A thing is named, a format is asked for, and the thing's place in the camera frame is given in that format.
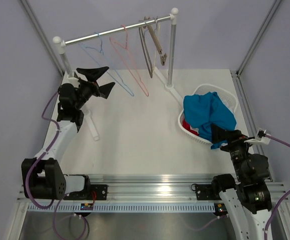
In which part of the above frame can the pink wire hanger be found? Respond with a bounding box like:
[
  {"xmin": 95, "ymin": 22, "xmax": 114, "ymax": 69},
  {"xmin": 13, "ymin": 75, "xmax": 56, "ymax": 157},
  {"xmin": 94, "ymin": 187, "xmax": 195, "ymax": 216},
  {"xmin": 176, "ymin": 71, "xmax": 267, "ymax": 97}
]
[{"xmin": 109, "ymin": 25, "xmax": 149, "ymax": 97}]

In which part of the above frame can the grey plastic hanger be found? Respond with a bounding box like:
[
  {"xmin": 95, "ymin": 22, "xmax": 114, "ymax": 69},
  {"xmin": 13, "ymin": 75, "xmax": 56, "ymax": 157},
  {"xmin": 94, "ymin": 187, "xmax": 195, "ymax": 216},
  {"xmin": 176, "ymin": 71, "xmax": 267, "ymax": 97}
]
[{"xmin": 138, "ymin": 18, "xmax": 153, "ymax": 79}]

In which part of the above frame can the white plastic laundry basket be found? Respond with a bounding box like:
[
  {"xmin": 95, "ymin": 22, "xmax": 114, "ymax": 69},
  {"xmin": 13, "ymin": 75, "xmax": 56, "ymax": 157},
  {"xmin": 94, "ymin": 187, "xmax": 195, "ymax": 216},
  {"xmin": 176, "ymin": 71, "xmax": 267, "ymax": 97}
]
[{"xmin": 177, "ymin": 83, "xmax": 238, "ymax": 145}]

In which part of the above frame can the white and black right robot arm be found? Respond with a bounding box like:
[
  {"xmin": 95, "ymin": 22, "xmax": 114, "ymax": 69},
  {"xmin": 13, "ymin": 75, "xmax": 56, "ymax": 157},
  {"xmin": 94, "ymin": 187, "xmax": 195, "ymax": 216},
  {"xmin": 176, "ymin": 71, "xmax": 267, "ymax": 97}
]
[{"xmin": 211, "ymin": 124, "xmax": 273, "ymax": 240}]

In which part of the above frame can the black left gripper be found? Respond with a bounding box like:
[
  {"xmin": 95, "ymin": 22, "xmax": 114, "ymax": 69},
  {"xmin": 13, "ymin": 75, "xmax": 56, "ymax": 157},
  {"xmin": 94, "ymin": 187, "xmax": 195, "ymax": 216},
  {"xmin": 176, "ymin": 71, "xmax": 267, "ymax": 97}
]
[{"xmin": 74, "ymin": 67, "xmax": 115, "ymax": 110}]

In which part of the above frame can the wooden clip hanger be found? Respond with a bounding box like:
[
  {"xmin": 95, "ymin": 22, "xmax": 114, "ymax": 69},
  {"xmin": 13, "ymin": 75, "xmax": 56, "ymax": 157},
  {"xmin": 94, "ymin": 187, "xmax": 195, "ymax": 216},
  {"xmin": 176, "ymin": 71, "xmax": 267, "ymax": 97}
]
[{"xmin": 147, "ymin": 18, "xmax": 167, "ymax": 66}]

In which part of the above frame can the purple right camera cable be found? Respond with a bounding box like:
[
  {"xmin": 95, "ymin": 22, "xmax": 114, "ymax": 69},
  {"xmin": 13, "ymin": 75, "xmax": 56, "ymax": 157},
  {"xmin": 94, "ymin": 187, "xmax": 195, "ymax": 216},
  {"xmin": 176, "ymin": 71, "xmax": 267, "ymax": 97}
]
[{"xmin": 264, "ymin": 133, "xmax": 290, "ymax": 240}]

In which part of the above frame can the white slotted cable duct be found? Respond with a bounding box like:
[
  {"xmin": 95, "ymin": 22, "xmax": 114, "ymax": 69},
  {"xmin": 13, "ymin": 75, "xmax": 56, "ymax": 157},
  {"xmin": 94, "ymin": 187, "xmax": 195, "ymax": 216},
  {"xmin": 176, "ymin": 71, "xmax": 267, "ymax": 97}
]
[{"xmin": 27, "ymin": 202, "xmax": 215, "ymax": 213}]

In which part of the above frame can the red t shirt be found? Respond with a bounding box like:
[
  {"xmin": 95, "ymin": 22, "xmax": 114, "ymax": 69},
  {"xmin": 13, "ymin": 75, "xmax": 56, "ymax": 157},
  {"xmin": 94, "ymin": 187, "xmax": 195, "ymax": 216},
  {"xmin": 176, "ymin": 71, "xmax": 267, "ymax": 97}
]
[{"xmin": 182, "ymin": 119, "xmax": 199, "ymax": 136}]

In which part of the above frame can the aluminium mounting rail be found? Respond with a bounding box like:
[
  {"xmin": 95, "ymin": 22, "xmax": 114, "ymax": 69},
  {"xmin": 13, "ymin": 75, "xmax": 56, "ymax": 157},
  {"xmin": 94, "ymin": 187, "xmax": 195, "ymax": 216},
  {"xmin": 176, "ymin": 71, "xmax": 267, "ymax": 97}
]
[{"xmin": 16, "ymin": 174, "xmax": 288, "ymax": 203}]

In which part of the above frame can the light blue wire hanger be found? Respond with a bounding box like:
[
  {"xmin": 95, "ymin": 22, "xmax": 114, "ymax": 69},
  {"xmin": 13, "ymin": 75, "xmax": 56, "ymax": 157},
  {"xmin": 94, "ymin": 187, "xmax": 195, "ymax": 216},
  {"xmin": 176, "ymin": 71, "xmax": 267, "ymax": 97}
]
[{"xmin": 79, "ymin": 32, "xmax": 135, "ymax": 97}]

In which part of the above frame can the silver white clothes rack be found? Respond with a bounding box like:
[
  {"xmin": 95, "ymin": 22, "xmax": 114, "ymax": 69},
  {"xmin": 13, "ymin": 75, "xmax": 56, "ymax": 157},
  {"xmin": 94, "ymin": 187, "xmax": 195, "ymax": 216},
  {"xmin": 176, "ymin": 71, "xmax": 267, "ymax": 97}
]
[{"xmin": 52, "ymin": 7, "xmax": 185, "ymax": 141}]

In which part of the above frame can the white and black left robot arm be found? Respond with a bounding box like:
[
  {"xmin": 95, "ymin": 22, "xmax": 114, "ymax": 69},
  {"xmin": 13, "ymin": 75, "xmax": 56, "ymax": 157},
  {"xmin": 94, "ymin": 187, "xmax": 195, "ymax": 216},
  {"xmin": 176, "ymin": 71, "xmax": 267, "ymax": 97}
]
[{"xmin": 21, "ymin": 66, "xmax": 115, "ymax": 202}]

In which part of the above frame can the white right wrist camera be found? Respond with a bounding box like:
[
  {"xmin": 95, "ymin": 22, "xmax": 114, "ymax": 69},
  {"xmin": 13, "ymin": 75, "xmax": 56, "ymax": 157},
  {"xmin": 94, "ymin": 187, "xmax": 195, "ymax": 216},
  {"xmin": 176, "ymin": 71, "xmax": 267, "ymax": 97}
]
[{"xmin": 244, "ymin": 128, "xmax": 271, "ymax": 145}]

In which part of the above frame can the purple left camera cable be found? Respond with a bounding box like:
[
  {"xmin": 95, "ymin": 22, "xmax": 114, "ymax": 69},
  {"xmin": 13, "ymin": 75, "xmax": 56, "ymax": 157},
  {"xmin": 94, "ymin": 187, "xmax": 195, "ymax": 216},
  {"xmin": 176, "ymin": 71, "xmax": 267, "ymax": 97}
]
[{"xmin": 26, "ymin": 92, "xmax": 60, "ymax": 210}]

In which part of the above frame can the white t shirt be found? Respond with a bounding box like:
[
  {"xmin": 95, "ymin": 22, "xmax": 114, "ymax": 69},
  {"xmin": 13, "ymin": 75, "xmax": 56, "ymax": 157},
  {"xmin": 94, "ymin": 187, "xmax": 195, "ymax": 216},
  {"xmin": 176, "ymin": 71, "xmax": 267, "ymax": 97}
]
[{"xmin": 222, "ymin": 99, "xmax": 234, "ymax": 113}]

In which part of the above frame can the purple camera cable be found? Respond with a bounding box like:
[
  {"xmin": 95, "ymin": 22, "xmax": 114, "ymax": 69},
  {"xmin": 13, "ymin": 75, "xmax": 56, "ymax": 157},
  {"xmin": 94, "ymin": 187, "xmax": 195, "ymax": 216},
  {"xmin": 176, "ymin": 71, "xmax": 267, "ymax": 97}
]
[
  {"xmin": 264, "ymin": 133, "xmax": 290, "ymax": 240},
  {"xmin": 26, "ymin": 92, "xmax": 60, "ymax": 210}
]

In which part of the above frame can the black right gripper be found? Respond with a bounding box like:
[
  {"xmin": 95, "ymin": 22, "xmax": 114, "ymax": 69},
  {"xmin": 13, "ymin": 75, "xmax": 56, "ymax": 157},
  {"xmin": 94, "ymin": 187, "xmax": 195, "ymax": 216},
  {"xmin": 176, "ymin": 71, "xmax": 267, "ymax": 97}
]
[{"xmin": 210, "ymin": 123, "xmax": 256, "ymax": 180}]

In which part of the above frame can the blue t shirt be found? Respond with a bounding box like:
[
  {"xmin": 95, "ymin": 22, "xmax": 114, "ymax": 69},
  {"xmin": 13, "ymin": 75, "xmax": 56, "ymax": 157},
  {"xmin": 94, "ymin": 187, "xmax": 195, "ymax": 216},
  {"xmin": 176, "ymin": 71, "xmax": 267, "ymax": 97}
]
[{"xmin": 183, "ymin": 92, "xmax": 237, "ymax": 141}]

